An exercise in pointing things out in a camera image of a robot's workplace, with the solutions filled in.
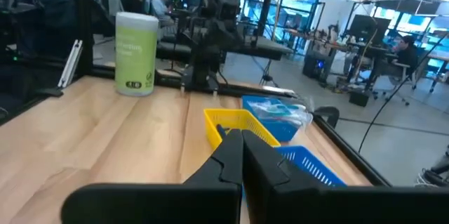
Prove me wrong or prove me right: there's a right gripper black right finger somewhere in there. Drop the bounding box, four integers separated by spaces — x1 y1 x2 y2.
242 129 319 224

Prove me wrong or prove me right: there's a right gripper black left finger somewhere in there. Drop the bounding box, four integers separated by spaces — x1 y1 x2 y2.
184 129 244 188

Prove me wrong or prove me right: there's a dark blue toiletry item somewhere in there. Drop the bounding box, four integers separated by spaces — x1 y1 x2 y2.
215 124 228 140

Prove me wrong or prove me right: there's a teal white bagged toothbrush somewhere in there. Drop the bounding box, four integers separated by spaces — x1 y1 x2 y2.
250 98 314 130

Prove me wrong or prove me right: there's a blue plastic basket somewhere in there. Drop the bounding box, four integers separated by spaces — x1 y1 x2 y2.
275 145 348 188
241 94 307 143

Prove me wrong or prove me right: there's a yellow plastic basket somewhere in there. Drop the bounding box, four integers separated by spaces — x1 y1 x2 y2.
203 108 281 150

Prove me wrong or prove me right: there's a black table clamp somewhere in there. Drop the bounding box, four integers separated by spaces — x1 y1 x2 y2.
314 106 340 129

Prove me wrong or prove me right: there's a black computer tower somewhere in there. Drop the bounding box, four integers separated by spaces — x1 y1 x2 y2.
303 50 330 84

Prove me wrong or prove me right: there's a black background table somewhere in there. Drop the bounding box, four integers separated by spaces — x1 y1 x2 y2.
156 36 294 62

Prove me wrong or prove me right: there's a green white wipes canister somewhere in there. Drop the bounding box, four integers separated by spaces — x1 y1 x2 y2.
114 12 159 97

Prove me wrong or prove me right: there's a black computer monitor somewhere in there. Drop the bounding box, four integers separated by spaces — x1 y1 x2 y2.
349 15 392 46

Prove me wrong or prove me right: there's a silver aluminium bar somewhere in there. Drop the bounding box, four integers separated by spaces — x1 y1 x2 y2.
58 39 83 88

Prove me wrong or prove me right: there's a black slack cable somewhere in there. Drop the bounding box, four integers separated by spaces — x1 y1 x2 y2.
357 32 449 154

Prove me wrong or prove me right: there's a black rig frame post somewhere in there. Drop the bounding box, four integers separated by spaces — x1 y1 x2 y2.
73 0 94 77

